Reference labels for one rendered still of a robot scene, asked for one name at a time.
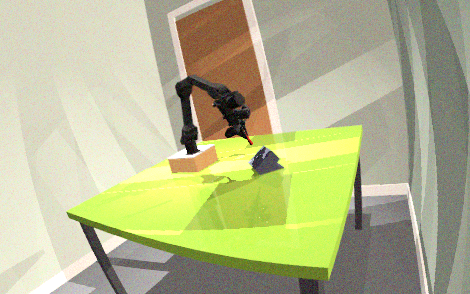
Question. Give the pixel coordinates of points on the grey flat panel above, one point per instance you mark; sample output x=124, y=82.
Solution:
x=265, y=161

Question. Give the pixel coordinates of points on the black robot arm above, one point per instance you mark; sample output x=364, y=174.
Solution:
x=227, y=100

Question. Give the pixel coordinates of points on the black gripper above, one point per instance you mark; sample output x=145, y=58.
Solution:
x=237, y=127

